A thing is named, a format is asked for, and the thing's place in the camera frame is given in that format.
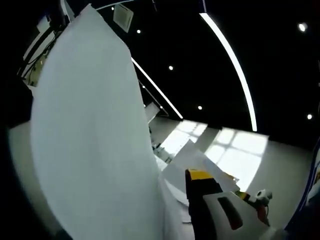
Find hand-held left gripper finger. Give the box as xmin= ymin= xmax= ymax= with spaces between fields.
xmin=184 ymin=168 xmax=272 ymax=240

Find person's right hand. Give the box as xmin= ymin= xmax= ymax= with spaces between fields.
xmin=256 ymin=203 xmax=271 ymax=225

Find large window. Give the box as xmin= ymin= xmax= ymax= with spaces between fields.
xmin=204 ymin=126 xmax=270 ymax=195

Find narrow window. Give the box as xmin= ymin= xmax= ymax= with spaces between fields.
xmin=159 ymin=119 xmax=209 ymax=157

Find straight ceiling light strip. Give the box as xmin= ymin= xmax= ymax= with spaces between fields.
xmin=199 ymin=12 xmax=258 ymax=133

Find curved ceiling light strip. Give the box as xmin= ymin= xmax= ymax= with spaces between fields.
xmin=131 ymin=56 xmax=184 ymax=119

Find ceiling air conditioner vent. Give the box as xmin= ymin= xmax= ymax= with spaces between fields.
xmin=112 ymin=3 xmax=133 ymax=32

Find round ceiling spotlights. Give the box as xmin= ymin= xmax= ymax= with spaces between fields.
xmin=109 ymin=6 xmax=315 ymax=121

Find white printing paper bundle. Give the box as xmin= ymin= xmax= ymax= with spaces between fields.
xmin=29 ymin=4 xmax=167 ymax=240

